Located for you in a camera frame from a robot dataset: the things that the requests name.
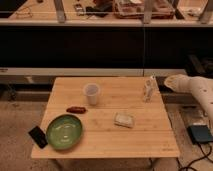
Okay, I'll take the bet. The translucent plastic cup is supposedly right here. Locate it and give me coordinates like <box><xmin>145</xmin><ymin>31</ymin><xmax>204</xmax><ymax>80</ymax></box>
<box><xmin>83</xmin><ymin>83</ymin><xmax>100</xmax><ymax>106</ymax></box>

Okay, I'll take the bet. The wooden folding table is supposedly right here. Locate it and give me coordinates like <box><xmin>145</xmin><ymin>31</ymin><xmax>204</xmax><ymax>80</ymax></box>
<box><xmin>31</xmin><ymin>77</ymin><xmax>180</xmax><ymax>159</ymax></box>

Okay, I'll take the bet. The white sponge in wrapper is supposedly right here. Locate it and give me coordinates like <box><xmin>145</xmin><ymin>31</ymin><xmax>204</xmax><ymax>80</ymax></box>
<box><xmin>114</xmin><ymin>113</ymin><xmax>134</xmax><ymax>128</ymax></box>

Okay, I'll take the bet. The dark red sausage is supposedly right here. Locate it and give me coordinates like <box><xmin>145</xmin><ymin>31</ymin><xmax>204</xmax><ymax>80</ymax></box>
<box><xmin>66</xmin><ymin>106</ymin><xmax>87</xmax><ymax>114</ymax></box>

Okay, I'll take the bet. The green ceramic bowl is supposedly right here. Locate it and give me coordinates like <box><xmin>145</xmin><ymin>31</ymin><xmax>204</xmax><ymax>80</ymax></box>
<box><xmin>46</xmin><ymin>114</ymin><xmax>83</xmax><ymax>150</ymax></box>

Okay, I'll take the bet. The black device on shelf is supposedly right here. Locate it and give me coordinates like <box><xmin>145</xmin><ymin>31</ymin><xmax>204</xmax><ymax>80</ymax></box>
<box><xmin>86</xmin><ymin>3</ymin><xmax>112</xmax><ymax>17</ymax></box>

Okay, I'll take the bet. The wicker basket on shelf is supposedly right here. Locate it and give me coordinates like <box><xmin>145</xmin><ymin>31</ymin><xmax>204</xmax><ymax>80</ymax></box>
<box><xmin>113</xmin><ymin>0</ymin><xmax>175</xmax><ymax>19</ymax></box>

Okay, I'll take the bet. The black smartphone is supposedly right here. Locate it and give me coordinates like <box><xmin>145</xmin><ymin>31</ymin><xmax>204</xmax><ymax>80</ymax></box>
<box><xmin>28</xmin><ymin>126</ymin><xmax>48</xmax><ymax>149</ymax></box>

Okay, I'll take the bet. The blue box on floor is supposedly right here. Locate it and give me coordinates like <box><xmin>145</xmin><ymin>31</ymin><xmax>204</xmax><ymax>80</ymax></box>
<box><xmin>187</xmin><ymin>125</ymin><xmax>213</xmax><ymax>144</ymax></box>

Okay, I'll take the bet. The black cable on floor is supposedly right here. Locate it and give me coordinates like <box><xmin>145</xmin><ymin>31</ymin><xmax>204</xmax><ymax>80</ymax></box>
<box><xmin>175</xmin><ymin>142</ymin><xmax>213</xmax><ymax>171</ymax></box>

